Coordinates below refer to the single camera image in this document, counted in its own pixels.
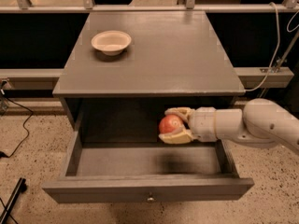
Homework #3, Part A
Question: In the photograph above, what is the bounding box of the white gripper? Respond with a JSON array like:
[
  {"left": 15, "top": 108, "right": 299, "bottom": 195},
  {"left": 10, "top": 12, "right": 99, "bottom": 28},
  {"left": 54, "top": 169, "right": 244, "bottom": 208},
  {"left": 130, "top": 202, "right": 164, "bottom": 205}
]
[{"left": 159, "top": 107, "right": 217, "bottom": 145}]

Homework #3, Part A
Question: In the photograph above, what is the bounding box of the red apple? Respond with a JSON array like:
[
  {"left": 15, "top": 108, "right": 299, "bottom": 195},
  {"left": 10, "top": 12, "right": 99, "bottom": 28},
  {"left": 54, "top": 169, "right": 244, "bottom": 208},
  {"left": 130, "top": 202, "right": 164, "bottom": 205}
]
[{"left": 159, "top": 115, "right": 183, "bottom": 134}]

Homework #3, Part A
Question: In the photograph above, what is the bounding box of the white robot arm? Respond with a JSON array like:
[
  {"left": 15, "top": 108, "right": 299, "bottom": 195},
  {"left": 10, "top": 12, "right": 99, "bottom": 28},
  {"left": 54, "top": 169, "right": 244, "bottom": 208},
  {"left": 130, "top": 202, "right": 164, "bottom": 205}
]
[{"left": 159, "top": 98, "right": 299, "bottom": 154}]

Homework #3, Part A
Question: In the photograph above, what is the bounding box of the open grey top drawer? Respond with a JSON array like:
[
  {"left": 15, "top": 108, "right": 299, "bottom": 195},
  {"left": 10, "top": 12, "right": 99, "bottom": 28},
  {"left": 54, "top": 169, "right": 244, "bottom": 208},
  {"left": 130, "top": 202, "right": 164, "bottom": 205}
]
[{"left": 41, "top": 103, "right": 256, "bottom": 204}]

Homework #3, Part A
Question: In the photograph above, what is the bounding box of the grey wooden cabinet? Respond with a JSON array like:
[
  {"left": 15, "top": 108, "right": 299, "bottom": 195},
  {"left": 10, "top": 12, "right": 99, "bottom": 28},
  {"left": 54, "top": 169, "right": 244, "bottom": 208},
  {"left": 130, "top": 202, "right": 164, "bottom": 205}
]
[{"left": 52, "top": 10, "right": 247, "bottom": 130}]

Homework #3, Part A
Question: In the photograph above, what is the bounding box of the black stand leg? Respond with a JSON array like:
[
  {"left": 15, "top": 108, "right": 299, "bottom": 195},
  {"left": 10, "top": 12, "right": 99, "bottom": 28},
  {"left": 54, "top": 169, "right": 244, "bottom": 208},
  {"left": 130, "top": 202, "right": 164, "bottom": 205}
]
[{"left": 0, "top": 177, "right": 27, "bottom": 224}]

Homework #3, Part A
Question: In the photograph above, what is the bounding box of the white hanging cable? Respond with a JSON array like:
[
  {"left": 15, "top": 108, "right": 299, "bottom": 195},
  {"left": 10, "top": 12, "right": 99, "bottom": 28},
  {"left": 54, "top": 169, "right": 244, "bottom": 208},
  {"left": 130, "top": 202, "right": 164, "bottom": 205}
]
[{"left": 244, "top": 1, "right": 299, "bottom": 93}]

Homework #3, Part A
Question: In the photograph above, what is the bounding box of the black floor cable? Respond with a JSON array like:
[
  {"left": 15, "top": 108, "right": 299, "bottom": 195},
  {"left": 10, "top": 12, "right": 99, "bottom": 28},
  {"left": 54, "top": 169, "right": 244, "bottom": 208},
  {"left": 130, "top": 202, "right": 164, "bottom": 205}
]
[{"left": 0, "top": 96, "right": 36, "bottom": 159}]

